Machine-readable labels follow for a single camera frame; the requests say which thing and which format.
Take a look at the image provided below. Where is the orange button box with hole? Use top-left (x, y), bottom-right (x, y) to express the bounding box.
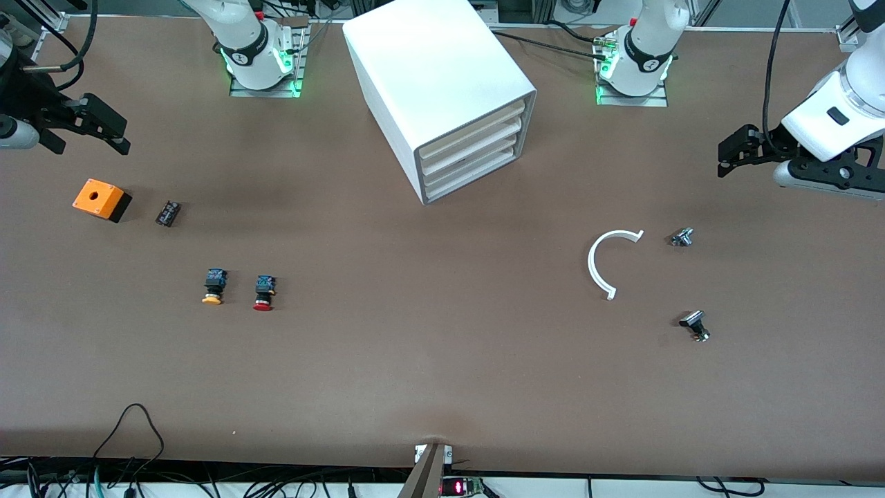
top-left (72, 178), bottom-right (133, 223)

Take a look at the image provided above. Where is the yellow push button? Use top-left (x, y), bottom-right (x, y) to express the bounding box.
top-left (201, 268), bottom-right (229, 306)

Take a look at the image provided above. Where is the red push button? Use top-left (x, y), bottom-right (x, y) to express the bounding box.
top-left (252, 275), bottom-right (278, 312)

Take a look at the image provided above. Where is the white curved plastic arc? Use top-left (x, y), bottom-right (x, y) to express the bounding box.
top-left (588, 229), bottom-right (645, 302)

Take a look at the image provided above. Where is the device with red display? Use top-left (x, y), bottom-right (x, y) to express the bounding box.
top-left (439, 476), bottom-right (499, 498)

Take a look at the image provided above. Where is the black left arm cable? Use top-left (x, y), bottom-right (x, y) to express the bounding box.
top-left (762, 0), bottom-right (793, 139)

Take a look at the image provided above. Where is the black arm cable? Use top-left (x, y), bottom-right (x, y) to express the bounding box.
top-left (0, 0), bottom-right (97, 91)
top-left (762, 0), bottom-right (793, 139)

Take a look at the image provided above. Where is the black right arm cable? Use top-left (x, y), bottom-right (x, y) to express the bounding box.
top-left (0, 0), bottom-right (97, 91)

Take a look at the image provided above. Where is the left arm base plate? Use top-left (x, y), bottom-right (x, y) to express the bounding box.
top-left (595, 28), bottom-right (669, 108)

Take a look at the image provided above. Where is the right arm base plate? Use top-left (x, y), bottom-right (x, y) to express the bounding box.
top-left (228, 17), bottom-right (308, 99)

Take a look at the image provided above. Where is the black and silver switch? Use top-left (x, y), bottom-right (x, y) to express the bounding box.
top-left (678, 310), bottom-right (711, 344)

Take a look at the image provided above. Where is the black cable on table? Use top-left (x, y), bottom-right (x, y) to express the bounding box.
top-left (491, 30), bottom-right (609, 59)

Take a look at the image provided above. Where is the black looped cable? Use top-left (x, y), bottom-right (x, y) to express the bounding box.
top-left (90, 403), bottom-right (165, 478)

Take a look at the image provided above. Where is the grey camera support beam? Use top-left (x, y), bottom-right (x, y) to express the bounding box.
top-left (398, 443), bottom-right (454, 498)

